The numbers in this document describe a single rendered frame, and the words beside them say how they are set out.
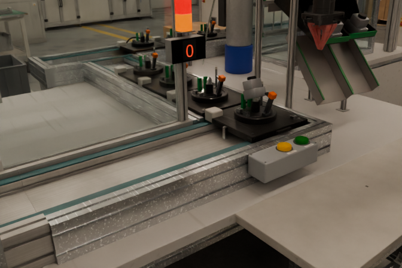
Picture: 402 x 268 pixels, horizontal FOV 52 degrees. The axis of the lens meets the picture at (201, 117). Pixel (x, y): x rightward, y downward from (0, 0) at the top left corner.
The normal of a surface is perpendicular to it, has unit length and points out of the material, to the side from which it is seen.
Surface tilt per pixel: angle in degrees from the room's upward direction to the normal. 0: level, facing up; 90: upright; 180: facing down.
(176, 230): 0
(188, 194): 90
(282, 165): 90
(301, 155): 90
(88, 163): 90
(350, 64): 45
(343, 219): 0
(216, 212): 0
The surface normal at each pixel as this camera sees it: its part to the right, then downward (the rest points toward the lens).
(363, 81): 0.28, -0.43
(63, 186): -0.03, -0.93
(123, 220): 0.58, 0.29
